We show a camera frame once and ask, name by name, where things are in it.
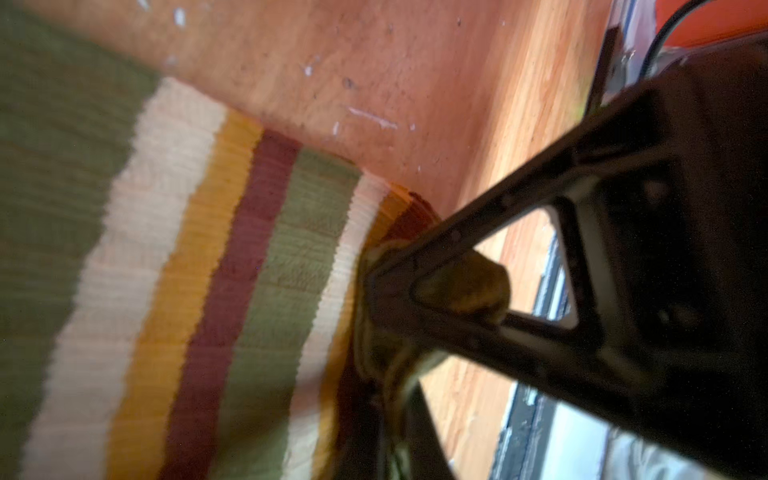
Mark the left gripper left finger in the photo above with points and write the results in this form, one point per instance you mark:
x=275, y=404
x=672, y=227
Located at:
x=361, y=431

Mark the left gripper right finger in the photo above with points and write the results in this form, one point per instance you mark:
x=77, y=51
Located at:
x=426, y=458

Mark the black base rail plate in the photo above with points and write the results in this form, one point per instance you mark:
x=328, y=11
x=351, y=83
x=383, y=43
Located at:
x=524, y=438

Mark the green striped sock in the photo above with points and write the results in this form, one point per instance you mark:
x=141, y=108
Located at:
x=181, y=287

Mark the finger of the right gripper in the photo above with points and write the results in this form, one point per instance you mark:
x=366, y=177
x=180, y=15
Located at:
x=659, y=201

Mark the clear plastic sheet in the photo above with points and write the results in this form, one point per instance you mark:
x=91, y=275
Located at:
x=581, y=446

